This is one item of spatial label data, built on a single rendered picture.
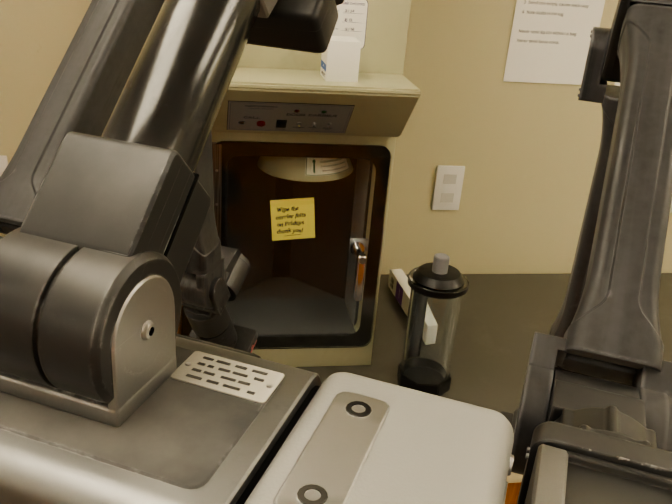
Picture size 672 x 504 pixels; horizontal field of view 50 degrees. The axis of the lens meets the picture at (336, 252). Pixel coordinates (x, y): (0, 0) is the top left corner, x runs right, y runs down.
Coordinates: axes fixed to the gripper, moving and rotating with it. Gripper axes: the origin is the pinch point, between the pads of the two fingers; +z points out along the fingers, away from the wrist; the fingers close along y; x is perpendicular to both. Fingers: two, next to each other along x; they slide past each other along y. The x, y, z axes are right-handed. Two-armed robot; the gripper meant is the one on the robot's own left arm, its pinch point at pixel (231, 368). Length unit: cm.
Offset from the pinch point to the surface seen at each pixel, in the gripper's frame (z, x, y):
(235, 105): -32.7, -26.8, 3.6
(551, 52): 5, -97, -37
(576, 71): 10, -98, -43
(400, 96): -31, -36, -19
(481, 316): 38, -44, -34
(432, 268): 1.0, -28.6, -26.5
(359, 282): 0.5, -22.0, -15.0
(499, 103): 14, -87, -28
